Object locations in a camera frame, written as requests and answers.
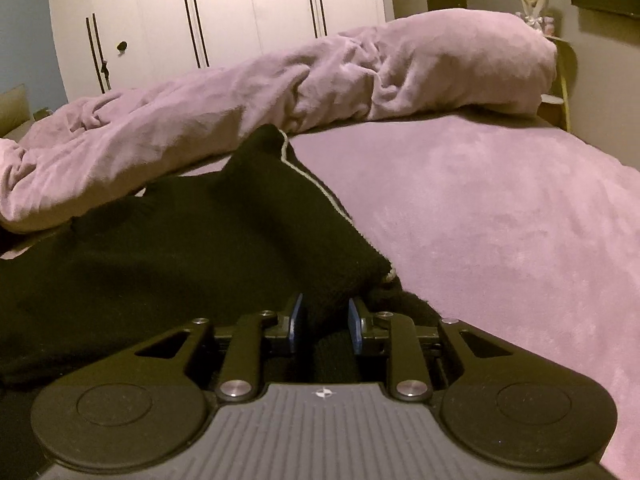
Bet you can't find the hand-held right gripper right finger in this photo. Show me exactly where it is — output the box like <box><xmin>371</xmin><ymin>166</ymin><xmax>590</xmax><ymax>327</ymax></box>
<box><xmin>347</xmin><ymin>296</ymin><xmax>508</xmax><ymax>403</ymax></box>

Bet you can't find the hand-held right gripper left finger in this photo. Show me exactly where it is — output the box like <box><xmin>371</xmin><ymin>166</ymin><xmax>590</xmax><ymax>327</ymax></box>
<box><xmin>134</xmin><ymin>294</ymin><xmax>307</xmax><ymax>403</ymax></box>

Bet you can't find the set of black wardrobe handles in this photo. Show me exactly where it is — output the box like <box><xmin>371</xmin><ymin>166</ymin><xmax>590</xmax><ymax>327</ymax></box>
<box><xmin>85</xmin><ymin>0</ymin><xmax>329</xmax><ymax>95</ymax></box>

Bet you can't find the black knit sweater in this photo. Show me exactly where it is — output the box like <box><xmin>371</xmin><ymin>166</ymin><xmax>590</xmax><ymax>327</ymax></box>
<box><xmin>0</xmin><ymin>124</ymin><xmax>443</xmax><ymax>411</ymax></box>

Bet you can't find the purple bed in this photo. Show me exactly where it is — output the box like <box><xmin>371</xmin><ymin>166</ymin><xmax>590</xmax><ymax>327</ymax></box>
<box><xmin>0</xmin><ymin>110</ymin><xmax>640</xmax><ymax>480</ymax></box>

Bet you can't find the yellow bedside shelf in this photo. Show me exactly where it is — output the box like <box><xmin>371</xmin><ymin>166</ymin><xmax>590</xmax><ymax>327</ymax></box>
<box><xmin>537</xmin><ymin>35</ymin><xmax>577</xmax><ymax>133</ymax></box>

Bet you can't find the purple fleece blanket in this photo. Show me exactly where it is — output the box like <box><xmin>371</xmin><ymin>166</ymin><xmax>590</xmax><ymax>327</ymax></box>
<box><xmin>0</xmin><ymin>7</ymin><xmax>558</xmax><ymax>235</ymax></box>

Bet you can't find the white wardrobe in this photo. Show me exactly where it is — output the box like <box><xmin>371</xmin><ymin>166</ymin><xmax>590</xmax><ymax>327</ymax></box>
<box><xmin>46</xmin><ymin>0</ymin><xmax>389</xmax><ymax>107</ymax></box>

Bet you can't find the olive pillow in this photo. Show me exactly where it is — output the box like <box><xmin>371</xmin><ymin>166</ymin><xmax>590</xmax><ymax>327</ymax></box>
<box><xmin>0</xmin><ymin>83</ymin><xmax>32</xmax><ymax>139</ymax></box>

